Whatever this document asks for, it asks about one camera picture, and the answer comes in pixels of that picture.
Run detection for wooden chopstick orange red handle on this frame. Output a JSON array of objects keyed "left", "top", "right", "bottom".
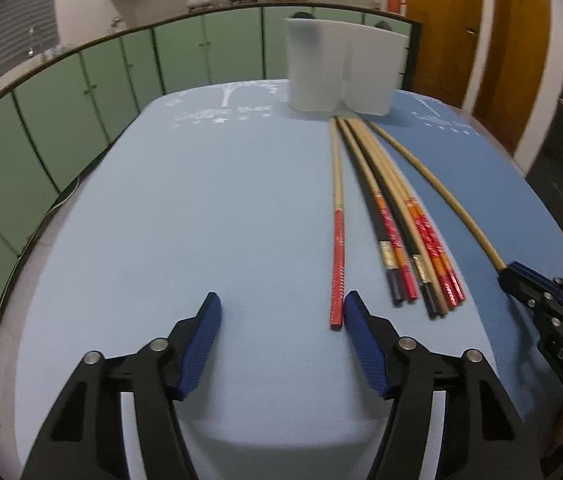
[
  {"left": 354, "top": 119, "right": 459, "bottom": 308},
  {"left": 359, "top": 119, "right": 466, "bottom": 305}
]

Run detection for brown wooden chopstick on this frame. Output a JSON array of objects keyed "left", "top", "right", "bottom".
[{"left": 351, "top": 119, "right": 449, "bottom": 317}]

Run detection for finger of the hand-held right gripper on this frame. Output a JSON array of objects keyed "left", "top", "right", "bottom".
[
  {"left": 508, "top": 261, "right": 563, "bottom": 302},
  {"left": 498, "top": 272, "right": 545, "bottom": 312}
]

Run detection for dark blue placemat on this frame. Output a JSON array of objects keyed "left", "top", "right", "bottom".
[{"left": 341, "top": 87, "right": 563, "bottom": 480}]

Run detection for light blue placemat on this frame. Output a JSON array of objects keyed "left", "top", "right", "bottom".
[{"left": 9, "top": 79, "right": 492, "bottom": 480}]

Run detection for white chopstick holder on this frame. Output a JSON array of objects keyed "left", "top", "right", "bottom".
[{"left": 284, "top": 17, "right": 407, "bottom": 116}]

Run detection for black chopstick red pattern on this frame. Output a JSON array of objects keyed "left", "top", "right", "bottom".
[{"left": 341, "top": 119, "right": 419, "bottom": 302}]

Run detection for green base cabinets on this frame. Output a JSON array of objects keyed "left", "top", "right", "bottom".
[{"left": 0, "top": 2, "right": 422, "bottom": 426}]

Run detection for wooden door with handle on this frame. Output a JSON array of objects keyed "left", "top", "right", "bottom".
[{"left": 406, "top": 0, "right": 485, "bottom": 108}]

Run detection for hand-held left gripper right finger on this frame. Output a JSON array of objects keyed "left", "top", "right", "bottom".
[{"left": 342, "top": 290, "right": 545, "bottom": 480}]

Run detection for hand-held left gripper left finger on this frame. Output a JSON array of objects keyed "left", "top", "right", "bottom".
[{"left": 22, "top": 291, "right": 222, "bottom": 480}]

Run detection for white cable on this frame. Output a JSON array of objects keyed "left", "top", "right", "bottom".
[{"left": 26, "top": 176, "right": 82, "bottom": 261}]

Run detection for plain wooden door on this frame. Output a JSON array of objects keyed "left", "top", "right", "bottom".
[{"left": 474, "top": 0, "right": 552, "bottom": 153}]

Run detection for yellow bamboo chopstick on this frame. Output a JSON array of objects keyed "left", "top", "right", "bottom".
[{"left": 369, "top": 121, "right": 507, "bottom": 272}]

